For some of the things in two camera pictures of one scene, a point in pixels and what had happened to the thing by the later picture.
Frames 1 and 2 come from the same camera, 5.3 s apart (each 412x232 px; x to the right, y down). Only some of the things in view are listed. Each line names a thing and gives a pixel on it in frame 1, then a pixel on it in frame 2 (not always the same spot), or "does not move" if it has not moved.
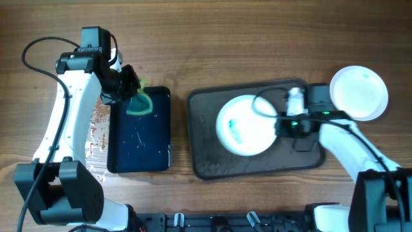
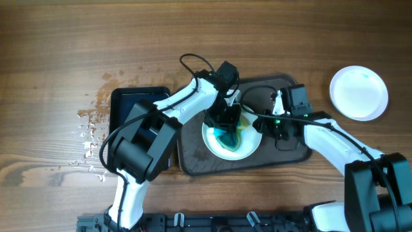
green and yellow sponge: [140, 104] -> [230, 139]
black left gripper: [132, 84] -> [229, 123]
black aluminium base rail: [295, 221] does not move
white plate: [360, 91] does not move
